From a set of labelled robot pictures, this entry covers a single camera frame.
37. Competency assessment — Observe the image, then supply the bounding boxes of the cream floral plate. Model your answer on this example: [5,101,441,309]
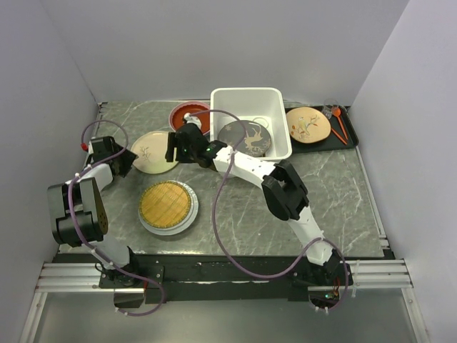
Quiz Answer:
[131,131,178,174]

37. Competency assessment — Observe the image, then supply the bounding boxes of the grey deer pattern plate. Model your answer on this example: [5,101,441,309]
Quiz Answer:
[217,120,271,157]

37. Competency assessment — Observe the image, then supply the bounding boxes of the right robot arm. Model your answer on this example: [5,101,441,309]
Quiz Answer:
[165,123,349,285]

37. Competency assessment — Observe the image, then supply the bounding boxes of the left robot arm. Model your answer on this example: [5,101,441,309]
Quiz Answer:
[47,136,142,287]

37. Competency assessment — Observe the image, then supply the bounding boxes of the white plastic bin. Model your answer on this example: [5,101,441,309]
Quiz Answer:
[210,87,292,161]

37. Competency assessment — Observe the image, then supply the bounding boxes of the red round plate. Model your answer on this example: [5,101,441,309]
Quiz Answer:
[169,101,210,134]

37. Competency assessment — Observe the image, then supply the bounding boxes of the round bamboo mat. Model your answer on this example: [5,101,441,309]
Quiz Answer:
[139,181,191,229]

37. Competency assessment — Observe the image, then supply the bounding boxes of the beige bird pattern plate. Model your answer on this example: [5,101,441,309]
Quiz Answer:
[286,106,331,144]

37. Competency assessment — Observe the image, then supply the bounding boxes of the black tray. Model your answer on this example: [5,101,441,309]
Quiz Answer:
[290,106,359,154]

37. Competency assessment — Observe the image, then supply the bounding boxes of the orange plastic fork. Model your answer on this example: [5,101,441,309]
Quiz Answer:
[331,128,348,145]

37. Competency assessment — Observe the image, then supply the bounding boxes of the clear plastic cup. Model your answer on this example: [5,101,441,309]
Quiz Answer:
[322,99,339,120]

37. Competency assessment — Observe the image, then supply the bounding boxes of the orange plastic spoon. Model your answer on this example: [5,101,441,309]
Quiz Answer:
[332,106,348,140]

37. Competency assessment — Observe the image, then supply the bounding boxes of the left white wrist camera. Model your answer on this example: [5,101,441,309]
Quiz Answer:
[80,142,91,153]

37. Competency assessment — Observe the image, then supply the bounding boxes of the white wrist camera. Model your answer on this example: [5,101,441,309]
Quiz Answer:
[80,142,91,153]
[183,113,201,129]

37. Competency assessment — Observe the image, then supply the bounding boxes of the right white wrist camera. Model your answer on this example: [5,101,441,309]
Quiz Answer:
[183,113,201,129]

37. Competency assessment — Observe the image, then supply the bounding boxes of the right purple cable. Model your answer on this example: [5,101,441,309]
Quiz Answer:
[189,109,350,312]

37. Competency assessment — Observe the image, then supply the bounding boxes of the aluminium rail frame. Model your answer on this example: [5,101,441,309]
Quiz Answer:
[35,260,413,293]

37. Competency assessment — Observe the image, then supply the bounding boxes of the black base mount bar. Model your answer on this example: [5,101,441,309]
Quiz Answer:
[53,252,358,304]

